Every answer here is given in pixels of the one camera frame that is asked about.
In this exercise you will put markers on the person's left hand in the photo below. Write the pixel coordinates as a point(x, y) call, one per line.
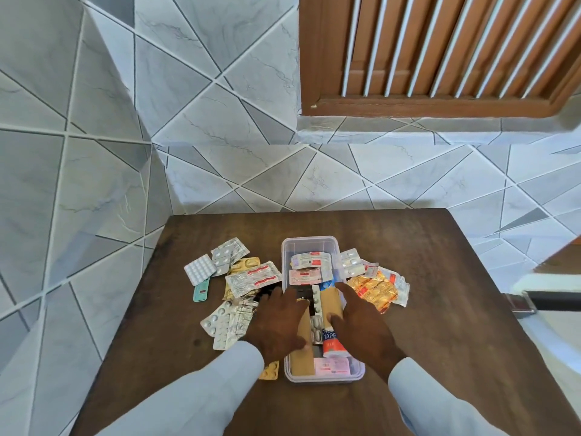
point(274, 324)

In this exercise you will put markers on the person's right hand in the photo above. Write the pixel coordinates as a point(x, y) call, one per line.
point(363, 333)

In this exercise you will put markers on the person's left thumb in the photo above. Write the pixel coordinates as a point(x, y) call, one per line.
point(300, 344)

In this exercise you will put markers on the person's right thumb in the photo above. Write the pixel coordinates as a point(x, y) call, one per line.
point(335, 321)

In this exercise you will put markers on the brown paper envelope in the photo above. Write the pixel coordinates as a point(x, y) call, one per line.
point(330, 300)

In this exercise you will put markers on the person's right forearm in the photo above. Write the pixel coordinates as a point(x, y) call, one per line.
point(435, 404)

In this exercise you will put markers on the person's left forearm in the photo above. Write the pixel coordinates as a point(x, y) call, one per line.
point(195, 395)

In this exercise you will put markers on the silver capsule blister strip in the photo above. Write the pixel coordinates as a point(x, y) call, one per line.
point(316, 308)

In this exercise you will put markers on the white tube blue label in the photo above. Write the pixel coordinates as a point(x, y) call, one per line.
point(335, 344)

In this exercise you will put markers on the pink medicine box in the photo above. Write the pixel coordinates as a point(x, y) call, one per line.
point(332, 366)

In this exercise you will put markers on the small orange blister pack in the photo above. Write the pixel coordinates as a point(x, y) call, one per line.
point(270, 371)

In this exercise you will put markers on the blue medicine packet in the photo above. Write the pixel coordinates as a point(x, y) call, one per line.
point(329, 280)

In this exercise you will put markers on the black medicine packet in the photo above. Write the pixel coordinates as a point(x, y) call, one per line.
point(303, 294)

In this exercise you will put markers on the orange foil blister pack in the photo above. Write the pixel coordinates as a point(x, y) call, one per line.
point(373, 290)

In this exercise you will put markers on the pink blister pack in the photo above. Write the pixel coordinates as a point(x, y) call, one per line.
point(303, 276)

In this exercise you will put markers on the small white blister pack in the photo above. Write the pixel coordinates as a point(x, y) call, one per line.
point(352, 263)

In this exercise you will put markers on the silver blister pack red label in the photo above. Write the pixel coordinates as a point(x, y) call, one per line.
point(311, 260)

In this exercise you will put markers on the crumpled silver blister pack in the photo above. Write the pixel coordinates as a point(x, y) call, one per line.
point(236, 320)

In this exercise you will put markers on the silver foil red-print blister pack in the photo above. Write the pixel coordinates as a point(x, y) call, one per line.
point(399, 286)

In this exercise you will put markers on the large silver red-striped blister pack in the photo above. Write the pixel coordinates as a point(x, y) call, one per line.
point(253, 278)

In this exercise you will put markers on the clear plastic storage box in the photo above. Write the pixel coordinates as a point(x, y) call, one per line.
point(308, 244)

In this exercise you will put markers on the white pill blister pack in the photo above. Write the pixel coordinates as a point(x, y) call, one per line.
point(214, 320)

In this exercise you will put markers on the yellow blister pack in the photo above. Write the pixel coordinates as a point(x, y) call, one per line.
point(247, 264)

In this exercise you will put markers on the teal blister strip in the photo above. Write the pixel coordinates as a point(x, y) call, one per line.
point(201, 290)

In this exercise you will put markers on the silver round-tablet blister pack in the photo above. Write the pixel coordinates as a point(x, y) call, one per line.
point(229, 254)

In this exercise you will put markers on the white tablet blister pack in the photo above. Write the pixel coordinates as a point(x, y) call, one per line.
point(199, 269)

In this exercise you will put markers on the brown wooden furniture edge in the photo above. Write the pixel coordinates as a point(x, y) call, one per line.
point(563, 261)

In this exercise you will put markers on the brown wooden window shutter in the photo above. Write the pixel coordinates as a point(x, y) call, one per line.
point(435, 49)

